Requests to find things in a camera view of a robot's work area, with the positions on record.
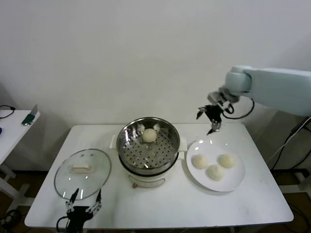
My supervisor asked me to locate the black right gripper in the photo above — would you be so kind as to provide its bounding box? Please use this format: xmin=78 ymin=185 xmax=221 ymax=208
xmin=196 ymin=104 xmax=223 ymax=135

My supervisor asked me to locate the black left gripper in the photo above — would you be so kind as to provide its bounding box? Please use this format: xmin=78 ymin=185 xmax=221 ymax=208
xmin=65 ymin=188 xmax=102 ymax=233

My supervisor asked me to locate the glass lid with cream handle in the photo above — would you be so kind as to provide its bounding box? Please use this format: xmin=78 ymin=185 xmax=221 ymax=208
xmin=54 ymin=148 xmax=112 ymax=201

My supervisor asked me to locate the white steamed baozi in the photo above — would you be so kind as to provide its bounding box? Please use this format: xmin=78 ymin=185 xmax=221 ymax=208
xmin=206 ymin=165 xmax=225 ymax=182
xmin=142 ymin=128 xmax=157 ymax=143
xmin=192 ymin=154 xmax=209 ymax=169
xmin=218 ymin=153 xmax=237 ymax=169

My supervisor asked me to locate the perforated steel steamer basket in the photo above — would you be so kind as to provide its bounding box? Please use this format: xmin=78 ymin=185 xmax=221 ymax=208
xmin=116 ymin=117 xmax=181 ymax=172

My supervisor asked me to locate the white round plate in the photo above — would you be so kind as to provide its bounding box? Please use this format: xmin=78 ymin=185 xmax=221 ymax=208
xmin=186 ymin=139 xmax=246 ymax=192

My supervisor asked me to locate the white electric cooker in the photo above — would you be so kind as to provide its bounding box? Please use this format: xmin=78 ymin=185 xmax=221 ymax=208
xmin=109 ymin=134 xmax=188 ymax=189

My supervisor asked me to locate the white side table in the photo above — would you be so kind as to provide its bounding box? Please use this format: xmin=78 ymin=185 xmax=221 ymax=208
xmin=0 ymin=109 xmax=41 ymax=212

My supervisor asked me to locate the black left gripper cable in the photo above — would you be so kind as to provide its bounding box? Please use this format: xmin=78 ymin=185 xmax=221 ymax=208
xmin=56 ymin=216 xmax=70 ymax=233

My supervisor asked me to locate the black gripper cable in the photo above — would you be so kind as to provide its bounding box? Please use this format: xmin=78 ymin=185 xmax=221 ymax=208
xmin=56 ymin=216 xmax=70 ymax=233
xmin=223 ymin=98 xmax=255 ymax=119

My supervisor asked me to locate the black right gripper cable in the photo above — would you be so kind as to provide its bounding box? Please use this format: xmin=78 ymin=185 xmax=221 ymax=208
xmin=223 ymin=98 xmax=255 ymax=119

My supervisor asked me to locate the black floor cable bundle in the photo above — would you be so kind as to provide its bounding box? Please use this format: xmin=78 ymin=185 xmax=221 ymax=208
xmin=0 ymin=208 xmax=22 ymax=228

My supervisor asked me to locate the thin white cable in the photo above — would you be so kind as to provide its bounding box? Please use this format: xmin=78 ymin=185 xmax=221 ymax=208
xmin=267 ymin=140 xmax=292 ymax=162

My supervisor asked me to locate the green handled metal scraper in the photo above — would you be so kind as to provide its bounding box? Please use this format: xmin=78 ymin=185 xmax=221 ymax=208
xmin=21 ymin=104 xmax=41 ymax=126

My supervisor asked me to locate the black cable on side table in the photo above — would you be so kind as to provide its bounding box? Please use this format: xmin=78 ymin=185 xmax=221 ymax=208
xmin=0 ymin=104 xmax=16 ymax=119

